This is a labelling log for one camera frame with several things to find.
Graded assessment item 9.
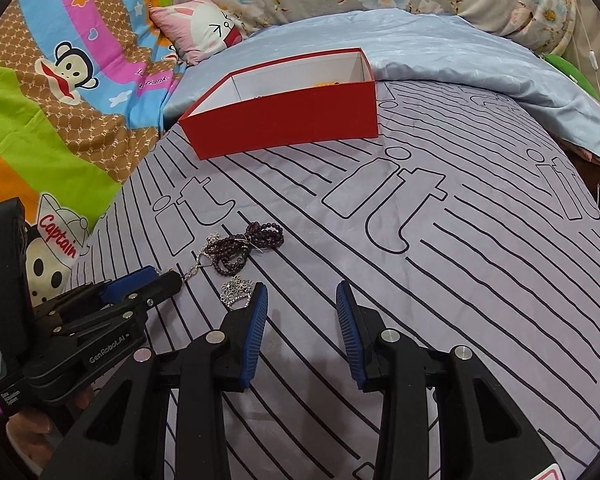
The red cardboard box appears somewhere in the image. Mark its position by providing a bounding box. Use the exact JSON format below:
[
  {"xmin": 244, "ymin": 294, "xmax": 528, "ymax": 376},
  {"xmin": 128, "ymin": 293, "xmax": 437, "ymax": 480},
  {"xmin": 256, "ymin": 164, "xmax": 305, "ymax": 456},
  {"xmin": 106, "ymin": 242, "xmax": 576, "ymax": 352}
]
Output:
[{"xmin": 178, "ymin": 47, "xmax": 381, "ymax": 161}]

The grey striped bed sheet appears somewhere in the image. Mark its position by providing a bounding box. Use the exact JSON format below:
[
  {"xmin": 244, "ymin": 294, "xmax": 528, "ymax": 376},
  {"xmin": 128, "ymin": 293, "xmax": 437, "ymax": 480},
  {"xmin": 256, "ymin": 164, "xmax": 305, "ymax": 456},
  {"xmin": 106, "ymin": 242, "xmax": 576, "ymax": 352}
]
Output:
[{"xmin": 62, "ymin": 72, "xmax": 600, "ymax": 480}]

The silver ornate ring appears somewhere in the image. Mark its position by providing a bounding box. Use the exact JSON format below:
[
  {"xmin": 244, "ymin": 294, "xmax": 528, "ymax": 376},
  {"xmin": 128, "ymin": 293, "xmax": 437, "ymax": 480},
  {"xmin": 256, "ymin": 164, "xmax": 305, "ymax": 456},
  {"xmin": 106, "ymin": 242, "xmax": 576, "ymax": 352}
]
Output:
[{"xmin": 220, "ymin": 275, "xmax": 254, "ymax": 307}]

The silver charm chain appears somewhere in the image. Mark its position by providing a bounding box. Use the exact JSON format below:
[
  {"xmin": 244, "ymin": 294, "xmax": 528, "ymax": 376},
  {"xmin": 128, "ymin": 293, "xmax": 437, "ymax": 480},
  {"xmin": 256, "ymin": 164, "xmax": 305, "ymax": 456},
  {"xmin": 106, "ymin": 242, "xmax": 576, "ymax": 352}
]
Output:
[{"xmin": 181, "ymin": 232, "xmax": 267, "ymax": 282}]

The person's left hand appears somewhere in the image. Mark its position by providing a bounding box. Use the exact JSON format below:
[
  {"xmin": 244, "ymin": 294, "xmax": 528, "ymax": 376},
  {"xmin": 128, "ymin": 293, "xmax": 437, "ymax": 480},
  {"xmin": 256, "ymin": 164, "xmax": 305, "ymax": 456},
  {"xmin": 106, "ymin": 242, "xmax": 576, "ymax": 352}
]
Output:
[{"xmin": 5, "ymin": 391, "xmax": 97, "ymax": 462}]

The white cable with switch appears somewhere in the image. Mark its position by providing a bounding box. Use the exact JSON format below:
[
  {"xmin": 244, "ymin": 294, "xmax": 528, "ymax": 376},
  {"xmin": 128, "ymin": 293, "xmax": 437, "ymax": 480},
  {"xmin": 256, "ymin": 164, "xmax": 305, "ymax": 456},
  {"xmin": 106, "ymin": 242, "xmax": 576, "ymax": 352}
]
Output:
[{"xmin": 574, "ymin": 4, "xmax": 600, "ymax": 102}]

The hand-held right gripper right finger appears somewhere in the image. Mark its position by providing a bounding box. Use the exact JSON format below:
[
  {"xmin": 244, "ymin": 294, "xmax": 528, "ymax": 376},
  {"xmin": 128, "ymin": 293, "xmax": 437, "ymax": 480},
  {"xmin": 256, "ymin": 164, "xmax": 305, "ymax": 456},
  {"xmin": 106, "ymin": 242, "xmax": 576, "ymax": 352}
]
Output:
[{"xmin": 334, "ymin": 280, "xmax": 544, "ymax": 480}]

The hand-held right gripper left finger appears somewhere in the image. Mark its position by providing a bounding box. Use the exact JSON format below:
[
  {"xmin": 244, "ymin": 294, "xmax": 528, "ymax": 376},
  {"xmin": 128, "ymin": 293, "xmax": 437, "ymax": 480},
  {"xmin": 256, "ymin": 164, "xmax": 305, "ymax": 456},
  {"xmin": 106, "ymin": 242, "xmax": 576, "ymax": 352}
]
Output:
[{"xmin": 52, "ymin": 282, "xmax": 270, "ymax": 480}]

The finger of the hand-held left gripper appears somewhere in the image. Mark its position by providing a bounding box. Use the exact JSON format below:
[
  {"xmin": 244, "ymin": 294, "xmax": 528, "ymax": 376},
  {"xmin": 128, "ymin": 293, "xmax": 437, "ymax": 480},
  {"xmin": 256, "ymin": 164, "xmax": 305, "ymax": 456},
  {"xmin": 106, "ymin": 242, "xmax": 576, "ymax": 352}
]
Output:
[
  {"xmin": 50, "ymin": 270, "xmax": 184, "ymax": 338},
  {"xmin": 42, "ymin": 266, "xmax": 161, "ymax": 317}
]

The light blue blanket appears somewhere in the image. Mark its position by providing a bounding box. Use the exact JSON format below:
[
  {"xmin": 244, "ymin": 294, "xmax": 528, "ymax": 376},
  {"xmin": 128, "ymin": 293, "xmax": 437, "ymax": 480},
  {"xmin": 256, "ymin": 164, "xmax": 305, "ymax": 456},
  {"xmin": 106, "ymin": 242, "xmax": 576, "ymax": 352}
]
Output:
[{"xmin": 162, "ymin": 7, "xmax": 600, "ymax": 167}]

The colourful cartoon monkey blanket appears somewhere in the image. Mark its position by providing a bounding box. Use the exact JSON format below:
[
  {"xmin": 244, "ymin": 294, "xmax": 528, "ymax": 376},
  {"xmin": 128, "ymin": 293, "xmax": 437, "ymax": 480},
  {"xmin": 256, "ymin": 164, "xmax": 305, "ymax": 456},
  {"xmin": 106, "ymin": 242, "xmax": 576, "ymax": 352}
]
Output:
[{"xmin": 0, "ymin": 0, "xmax": 192, "ymax": 411}]

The dark purple bead bracelet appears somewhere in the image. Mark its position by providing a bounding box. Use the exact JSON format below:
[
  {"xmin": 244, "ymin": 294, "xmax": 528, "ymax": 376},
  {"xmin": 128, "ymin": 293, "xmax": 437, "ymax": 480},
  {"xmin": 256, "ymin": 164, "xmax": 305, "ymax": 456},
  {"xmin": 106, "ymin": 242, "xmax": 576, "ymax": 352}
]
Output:
[{"xmin": 207, "ymin": 220, "xmax": 285, "ymax": 277}]

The pink rabbit pillow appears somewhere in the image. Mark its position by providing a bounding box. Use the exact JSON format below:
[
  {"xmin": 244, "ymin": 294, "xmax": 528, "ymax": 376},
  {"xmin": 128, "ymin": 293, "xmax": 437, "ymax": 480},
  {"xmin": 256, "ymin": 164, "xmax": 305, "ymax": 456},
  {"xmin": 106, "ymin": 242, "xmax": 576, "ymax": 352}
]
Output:
[{"xmin": 149, "ymin": 2, "xmax": 251, "ymax": 67}]

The green plastic object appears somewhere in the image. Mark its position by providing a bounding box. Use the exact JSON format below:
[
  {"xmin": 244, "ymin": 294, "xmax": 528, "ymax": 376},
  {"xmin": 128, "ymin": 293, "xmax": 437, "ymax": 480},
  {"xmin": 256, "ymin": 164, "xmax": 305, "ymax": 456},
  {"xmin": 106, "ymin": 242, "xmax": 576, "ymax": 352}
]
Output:
[{"xmin": 542, "ymin": 52, "xmax": 600, "ymax": 97}]

